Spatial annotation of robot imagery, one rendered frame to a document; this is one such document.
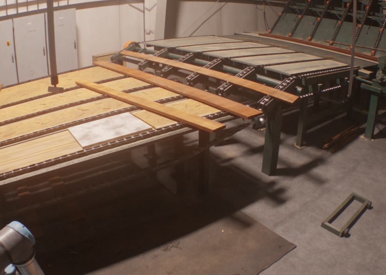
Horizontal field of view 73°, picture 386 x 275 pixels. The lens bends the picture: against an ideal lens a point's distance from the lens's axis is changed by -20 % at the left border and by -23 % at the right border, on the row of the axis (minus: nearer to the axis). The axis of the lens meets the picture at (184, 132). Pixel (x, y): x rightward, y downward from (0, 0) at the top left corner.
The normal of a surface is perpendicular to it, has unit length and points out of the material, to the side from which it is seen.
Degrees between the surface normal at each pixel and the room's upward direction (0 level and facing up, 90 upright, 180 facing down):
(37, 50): 90
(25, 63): 90
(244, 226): 0
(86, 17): 87
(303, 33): 47
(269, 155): 90
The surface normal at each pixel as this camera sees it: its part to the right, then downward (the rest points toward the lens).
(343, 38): -0.61, -0.46
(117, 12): 0.66, 0.23
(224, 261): -0.02, -0.92
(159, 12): 0.57, 0.45
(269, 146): -0.82, 0.24
